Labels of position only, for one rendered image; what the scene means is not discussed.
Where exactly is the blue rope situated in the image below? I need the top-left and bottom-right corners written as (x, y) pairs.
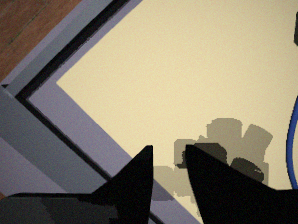
top-left (286, 96), bottom-right (298, 189)

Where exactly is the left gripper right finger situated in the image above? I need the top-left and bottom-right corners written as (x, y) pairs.
top-left (185, 144), bottom-right (298, 224)

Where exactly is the cream work mat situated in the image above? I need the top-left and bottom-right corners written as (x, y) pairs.
top-left (56, 0), bottom-right (298, 224)

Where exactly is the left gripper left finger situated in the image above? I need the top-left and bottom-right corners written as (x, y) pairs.
top-left (0, 145), bottom-right (154, 224)

